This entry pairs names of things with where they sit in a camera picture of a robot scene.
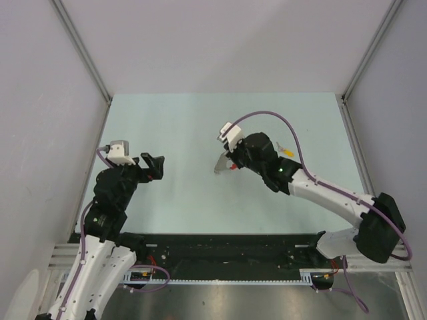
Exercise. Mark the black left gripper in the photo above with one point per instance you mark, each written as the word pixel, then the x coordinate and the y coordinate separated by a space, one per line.
pixel 154 163

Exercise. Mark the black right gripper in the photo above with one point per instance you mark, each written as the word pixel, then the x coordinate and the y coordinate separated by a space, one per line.
pixel 233 155

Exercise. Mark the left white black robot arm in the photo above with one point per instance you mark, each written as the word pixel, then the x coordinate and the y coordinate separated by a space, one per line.
pixel 105 254

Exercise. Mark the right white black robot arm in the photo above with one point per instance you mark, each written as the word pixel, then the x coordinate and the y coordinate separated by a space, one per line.
pixel 375 222

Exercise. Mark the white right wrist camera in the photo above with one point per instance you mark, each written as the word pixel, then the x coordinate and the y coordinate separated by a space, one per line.
pixel 230 133

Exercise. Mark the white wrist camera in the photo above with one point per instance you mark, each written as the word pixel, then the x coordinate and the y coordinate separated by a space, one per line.
pixel 115 154
pixel 230 133

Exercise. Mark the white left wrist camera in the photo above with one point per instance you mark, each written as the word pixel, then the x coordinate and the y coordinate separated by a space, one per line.
pixel 115 154

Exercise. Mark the black mounting base plate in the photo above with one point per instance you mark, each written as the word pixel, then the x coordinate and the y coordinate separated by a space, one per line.
pixel 231 257

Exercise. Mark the aluminium right side rail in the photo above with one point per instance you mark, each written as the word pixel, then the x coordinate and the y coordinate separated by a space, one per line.
pixel 355 146

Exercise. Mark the white slotted cable duct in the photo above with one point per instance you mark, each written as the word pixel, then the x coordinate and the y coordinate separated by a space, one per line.
pixel 303 278

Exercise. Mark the aluminium left corner post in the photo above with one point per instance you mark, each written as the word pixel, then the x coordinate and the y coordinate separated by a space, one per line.
pixel 78 44

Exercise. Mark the aluminium corner post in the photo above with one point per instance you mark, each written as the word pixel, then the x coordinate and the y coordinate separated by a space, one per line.
pixel 378 37
pixel 78 44

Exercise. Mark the aluminium right corner post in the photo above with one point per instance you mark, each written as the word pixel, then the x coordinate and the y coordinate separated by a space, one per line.
pixel 378 37

